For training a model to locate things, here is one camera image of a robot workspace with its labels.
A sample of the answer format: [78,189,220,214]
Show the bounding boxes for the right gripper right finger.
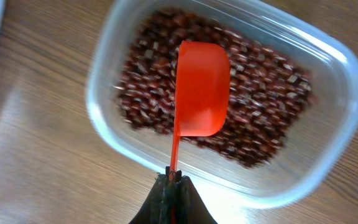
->
[175,176,217,224]

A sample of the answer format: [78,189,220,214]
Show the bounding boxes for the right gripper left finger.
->
[129,166,176,224]

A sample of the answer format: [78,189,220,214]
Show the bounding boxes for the orange measuring scoop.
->
[170,41,231,172]

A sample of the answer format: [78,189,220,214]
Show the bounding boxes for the clear plastic bean container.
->
[85,1,358,210]

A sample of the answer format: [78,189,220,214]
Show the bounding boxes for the red adzuki beans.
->
[116,8,313,167]

